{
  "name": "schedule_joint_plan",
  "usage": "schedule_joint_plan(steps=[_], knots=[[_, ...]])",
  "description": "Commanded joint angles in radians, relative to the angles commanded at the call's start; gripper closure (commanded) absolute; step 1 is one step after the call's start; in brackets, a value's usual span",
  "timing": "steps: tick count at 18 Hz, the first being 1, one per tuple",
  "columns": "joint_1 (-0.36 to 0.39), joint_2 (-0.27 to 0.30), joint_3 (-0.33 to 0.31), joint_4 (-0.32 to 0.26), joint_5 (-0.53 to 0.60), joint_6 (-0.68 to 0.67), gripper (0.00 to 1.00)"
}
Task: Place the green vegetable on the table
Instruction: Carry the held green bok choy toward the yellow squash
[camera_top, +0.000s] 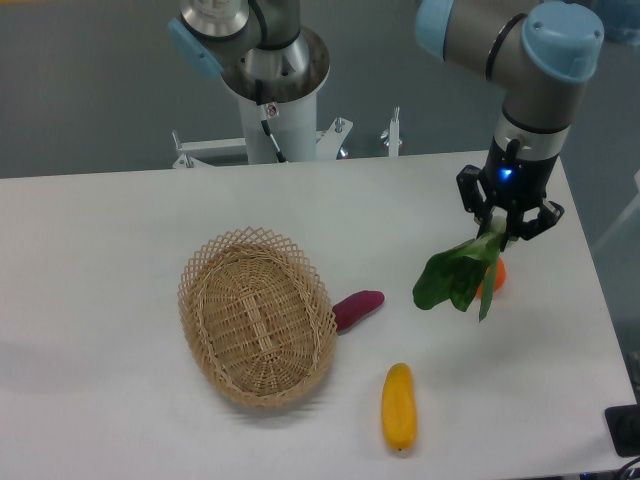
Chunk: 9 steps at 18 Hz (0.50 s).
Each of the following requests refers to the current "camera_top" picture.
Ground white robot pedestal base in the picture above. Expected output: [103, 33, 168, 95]
[172, 92, 354, 169]

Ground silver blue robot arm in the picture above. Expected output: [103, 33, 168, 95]
[168, 1, 604, 242]

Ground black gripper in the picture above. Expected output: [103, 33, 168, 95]
[456, 139, 565, 251]

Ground black white cable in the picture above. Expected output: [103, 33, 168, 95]
[254, 78, 288, 164]

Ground orange fruit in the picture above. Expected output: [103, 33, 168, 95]
[476, 258, 507, 298]

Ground woven wicker basket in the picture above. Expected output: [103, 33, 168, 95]
[177, 227, 337, 409]

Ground yellow mango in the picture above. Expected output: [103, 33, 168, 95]
[381, 363, 418, 451]

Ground green leafy vegetable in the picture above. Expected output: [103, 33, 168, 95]
[412, 216, 506, 321]

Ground black device at table edge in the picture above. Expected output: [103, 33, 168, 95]
[604, 404, 639, 457]

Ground purple sweet potato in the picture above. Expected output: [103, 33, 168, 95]
[332, 290, 385, 333]

